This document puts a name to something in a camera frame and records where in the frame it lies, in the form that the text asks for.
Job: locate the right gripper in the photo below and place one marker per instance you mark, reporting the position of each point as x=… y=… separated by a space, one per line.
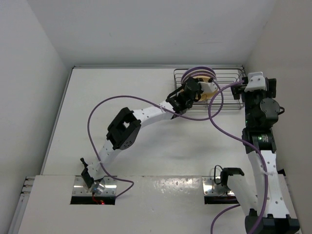
x=270 y=92

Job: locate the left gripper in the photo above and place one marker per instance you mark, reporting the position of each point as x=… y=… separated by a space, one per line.
x=199 y=89

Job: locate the orange plate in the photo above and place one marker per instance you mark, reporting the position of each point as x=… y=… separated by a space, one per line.
x=203 y=96

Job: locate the purple plate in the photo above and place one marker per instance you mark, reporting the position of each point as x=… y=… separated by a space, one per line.
x=203 y=68
x=186 y=78

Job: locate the cream plate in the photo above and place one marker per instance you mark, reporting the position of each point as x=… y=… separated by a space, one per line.
x=199 y=71

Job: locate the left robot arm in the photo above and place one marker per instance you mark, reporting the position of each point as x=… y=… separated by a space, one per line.
x=124 y=128

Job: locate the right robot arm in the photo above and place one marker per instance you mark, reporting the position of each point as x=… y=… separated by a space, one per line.
x=265 y=209

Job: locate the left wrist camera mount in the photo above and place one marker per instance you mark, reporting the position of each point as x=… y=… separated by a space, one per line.
x=208 y=86

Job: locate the wire dish rack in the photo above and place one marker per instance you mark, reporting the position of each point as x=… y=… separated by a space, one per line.
x=224 y=76

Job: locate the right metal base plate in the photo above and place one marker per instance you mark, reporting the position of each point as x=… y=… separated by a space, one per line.
x=212 y=187

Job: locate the metal base plate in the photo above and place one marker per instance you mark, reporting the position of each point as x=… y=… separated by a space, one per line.
x=212 y=187
x=105 y=187

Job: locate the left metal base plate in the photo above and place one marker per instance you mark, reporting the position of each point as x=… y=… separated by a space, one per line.
x=105 y=187

